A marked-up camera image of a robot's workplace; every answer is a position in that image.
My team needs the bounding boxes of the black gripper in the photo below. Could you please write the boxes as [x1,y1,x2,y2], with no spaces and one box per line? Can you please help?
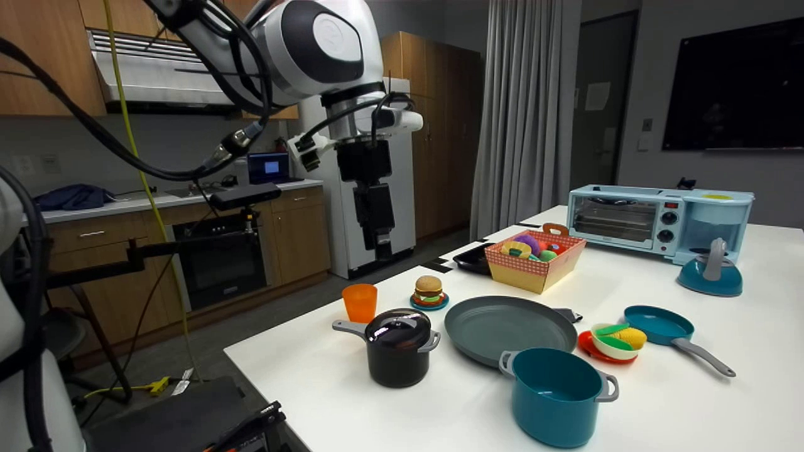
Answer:
[335,136,397,261]

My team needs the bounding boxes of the black pot with grey handle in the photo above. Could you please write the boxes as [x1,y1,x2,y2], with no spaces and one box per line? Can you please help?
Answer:
[329,318,442,391]

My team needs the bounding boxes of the white refrigerator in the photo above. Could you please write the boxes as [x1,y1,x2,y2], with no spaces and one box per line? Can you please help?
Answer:
[294,76,421,280]

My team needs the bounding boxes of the wooden counter cabinets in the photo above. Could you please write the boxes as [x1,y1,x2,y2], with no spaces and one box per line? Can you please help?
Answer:
[23,175,335,354]

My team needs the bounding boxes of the orange plastic cup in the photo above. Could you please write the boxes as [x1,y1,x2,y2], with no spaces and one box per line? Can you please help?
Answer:
[340,280,379,323]

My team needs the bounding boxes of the toy burger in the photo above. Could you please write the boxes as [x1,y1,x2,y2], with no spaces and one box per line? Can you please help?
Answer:
[413,273,447,307]

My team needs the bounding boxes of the small teal plate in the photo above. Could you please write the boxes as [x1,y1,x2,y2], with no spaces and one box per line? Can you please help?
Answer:
[407,292,453,314]

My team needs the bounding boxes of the black baking tray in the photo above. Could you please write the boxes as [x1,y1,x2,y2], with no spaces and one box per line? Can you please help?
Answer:
[450,240,505,279]

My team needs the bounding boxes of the tall wooden cabinet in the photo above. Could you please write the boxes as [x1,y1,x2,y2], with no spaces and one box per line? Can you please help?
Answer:
[379,30,487,245]

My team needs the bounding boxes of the appliance with blue screen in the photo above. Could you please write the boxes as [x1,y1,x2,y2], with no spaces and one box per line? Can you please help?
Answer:
[247,150,294,186]

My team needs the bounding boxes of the purple toy vegetable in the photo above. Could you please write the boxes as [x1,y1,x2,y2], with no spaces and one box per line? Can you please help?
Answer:
[514,230,549,254]

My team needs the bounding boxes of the black built-in oven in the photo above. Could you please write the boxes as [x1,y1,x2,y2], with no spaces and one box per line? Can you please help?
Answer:
[172,210,269,312]

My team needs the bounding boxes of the red and yellow cardboard basket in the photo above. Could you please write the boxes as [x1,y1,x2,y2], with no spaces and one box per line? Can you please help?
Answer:
[484,220,588,297]

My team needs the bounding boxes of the large grey frying pan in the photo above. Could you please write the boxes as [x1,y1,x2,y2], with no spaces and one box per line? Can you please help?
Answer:
[442,293,587,371]

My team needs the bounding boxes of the grey curtain by door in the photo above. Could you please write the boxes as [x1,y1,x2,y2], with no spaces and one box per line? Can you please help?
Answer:
[467,0,587,240]

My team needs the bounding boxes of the dark door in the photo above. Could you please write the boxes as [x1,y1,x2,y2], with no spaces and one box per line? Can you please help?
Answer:
[570,7,642,196]

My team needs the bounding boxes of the small red plate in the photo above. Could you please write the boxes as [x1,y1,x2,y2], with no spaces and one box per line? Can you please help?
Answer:
[575,328,643,369]

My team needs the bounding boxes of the paper sheet on door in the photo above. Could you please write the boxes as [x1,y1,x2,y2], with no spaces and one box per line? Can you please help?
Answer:
[583,79,613,113]

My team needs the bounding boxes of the teal cup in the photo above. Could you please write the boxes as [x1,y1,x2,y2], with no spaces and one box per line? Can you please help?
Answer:
[499,346,623,450]

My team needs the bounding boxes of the light blue toaster oven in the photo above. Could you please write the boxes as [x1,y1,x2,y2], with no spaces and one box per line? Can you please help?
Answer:
[567,184,757,269]

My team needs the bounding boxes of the green and yellow toy food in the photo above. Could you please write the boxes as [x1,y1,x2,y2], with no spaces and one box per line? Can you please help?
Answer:
[592,322,649,364]

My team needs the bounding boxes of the steel range hood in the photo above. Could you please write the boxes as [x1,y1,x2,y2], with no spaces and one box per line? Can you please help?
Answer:
[85,27,255,116]

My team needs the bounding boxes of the black cart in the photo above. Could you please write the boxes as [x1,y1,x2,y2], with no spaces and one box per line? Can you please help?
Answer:
[84,373,291,452]

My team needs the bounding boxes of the small blue frying pan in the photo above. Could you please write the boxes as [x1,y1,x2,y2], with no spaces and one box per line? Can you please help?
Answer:
[622,304,739,381]

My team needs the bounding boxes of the blue cloth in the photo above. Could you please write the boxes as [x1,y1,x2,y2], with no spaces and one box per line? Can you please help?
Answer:
[34,184,118,213]

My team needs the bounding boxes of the teal toy kettle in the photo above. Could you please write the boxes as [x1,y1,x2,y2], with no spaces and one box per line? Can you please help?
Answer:
[676,236,747,298]

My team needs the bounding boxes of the wooden upper cabinets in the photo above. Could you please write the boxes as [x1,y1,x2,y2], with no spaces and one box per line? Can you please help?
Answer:
[0,0,303,120]

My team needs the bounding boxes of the black bar camera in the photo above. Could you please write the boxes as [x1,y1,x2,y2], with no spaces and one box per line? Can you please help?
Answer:
[210,184,285,210]

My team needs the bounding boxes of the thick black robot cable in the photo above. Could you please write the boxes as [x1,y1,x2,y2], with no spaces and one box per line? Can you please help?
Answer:
[0,0,279,184]

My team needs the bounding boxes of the yellow cable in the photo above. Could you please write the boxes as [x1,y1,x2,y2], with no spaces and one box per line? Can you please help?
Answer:
[98,0,198,397]

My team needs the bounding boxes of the black camera stand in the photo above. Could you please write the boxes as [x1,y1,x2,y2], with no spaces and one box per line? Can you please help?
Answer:
[34,204,261,405]

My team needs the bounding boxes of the dark wall screen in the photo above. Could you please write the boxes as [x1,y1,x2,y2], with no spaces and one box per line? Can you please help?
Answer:
[661,14,804,155]

